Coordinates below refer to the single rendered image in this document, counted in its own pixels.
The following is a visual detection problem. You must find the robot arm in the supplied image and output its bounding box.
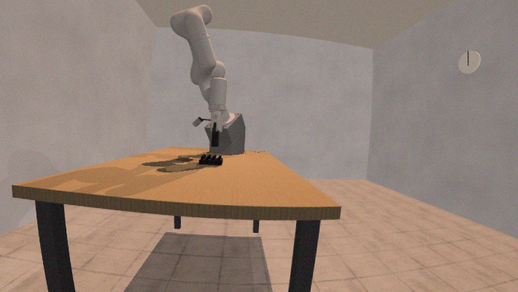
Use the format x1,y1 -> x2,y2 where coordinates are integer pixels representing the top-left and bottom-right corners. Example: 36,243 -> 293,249
170,5 -> 235,126

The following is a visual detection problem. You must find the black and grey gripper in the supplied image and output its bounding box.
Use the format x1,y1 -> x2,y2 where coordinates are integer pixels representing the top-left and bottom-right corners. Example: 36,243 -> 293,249
209,110 -> 224,147

